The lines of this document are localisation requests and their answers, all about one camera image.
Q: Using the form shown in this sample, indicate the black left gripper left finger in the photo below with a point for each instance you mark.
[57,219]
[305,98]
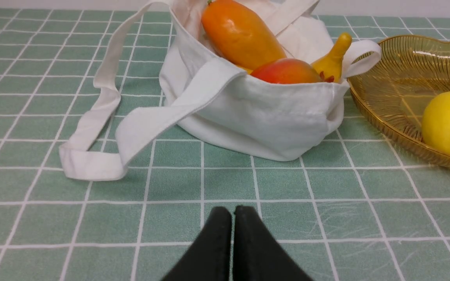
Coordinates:
[208,257]

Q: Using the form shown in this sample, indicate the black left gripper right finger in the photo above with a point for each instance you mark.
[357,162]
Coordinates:
[257,256]

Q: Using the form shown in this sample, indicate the yellow banana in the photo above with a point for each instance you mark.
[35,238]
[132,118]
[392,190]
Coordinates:
[329,67]

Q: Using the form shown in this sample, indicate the white cloth tote bag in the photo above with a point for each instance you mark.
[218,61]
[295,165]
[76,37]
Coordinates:
[210,98]

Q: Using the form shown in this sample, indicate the orange papaya fruit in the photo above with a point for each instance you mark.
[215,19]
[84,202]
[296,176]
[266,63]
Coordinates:
[240,35]

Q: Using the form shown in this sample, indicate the green checkered tablecloth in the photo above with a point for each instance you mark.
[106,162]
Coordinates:
[355,208]

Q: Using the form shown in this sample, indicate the red orange mango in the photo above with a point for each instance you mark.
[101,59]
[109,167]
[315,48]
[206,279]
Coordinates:
[287,71]

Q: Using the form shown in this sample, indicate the gold wire fruit basket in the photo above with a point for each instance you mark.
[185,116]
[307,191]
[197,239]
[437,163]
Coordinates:
[394,93]

